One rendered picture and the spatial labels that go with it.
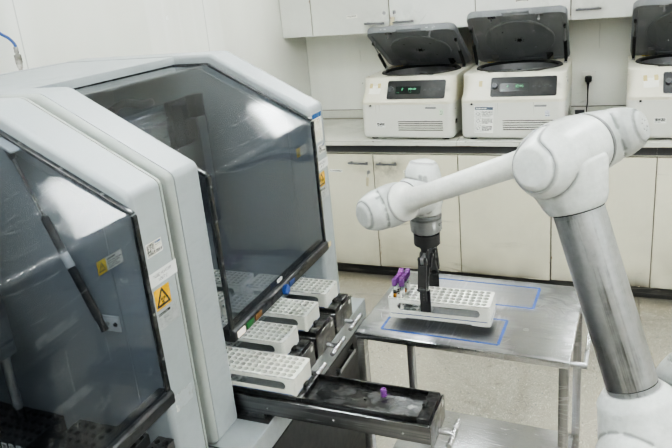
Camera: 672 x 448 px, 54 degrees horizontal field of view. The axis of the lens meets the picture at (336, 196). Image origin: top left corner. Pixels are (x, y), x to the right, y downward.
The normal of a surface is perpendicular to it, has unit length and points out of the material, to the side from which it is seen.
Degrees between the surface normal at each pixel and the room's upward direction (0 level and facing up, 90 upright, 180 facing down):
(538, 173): 84
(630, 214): 90
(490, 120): 90
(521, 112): 90
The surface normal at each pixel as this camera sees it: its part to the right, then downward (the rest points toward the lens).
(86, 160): 0.37, -0.81
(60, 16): 0.92, 0.04
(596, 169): 0.58, -0.05
